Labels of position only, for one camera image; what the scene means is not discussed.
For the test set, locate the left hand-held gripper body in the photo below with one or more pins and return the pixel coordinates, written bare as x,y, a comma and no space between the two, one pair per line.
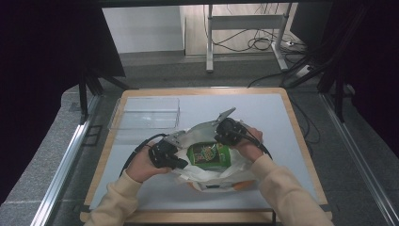
163,155

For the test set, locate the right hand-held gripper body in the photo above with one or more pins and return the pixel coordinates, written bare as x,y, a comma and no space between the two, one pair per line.
230,132

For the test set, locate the green snack packet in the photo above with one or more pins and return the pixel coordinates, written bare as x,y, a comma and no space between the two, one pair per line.
208,155

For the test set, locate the cream patterned canvas tote bag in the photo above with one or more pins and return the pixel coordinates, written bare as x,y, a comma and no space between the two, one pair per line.
216,177

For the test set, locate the clear plastic box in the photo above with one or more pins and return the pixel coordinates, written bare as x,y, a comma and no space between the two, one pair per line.
147,117

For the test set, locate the person's right hand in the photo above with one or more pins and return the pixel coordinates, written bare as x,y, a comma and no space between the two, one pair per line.
251,146

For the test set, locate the person's left hand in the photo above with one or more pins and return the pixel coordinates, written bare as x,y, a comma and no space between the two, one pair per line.
139,168

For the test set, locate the white power strip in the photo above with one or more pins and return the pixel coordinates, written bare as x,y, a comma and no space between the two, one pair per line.
303,71

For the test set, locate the black metal stand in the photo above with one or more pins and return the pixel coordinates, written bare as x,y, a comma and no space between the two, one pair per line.
338,91
84,94

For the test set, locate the dark curtain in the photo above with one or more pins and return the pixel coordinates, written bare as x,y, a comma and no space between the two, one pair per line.
40,78
373,62

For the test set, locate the aluminium rail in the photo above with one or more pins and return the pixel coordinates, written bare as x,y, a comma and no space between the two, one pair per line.
354,150
62,163

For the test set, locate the white metal desk frame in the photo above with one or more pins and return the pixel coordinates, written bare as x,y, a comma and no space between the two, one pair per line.
244,22

